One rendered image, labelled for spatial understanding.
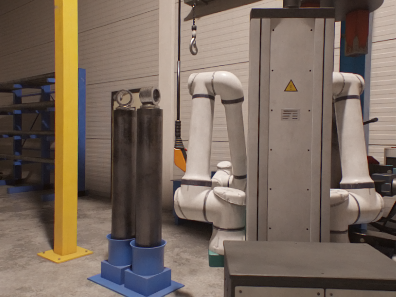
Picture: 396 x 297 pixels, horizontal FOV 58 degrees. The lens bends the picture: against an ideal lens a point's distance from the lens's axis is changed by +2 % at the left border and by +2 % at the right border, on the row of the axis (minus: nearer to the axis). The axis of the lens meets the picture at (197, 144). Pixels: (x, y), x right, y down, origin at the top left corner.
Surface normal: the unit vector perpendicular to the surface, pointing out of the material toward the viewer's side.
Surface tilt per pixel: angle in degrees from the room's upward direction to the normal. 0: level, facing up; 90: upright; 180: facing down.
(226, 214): 90
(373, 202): 80
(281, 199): 90
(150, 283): 90
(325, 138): 90
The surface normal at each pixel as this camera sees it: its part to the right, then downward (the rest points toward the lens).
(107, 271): -0.63, 0.01
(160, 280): 0.77, 0.02
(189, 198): -0.40, -0.16
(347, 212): 0.39, 0.03
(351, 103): -0.07, -0.14
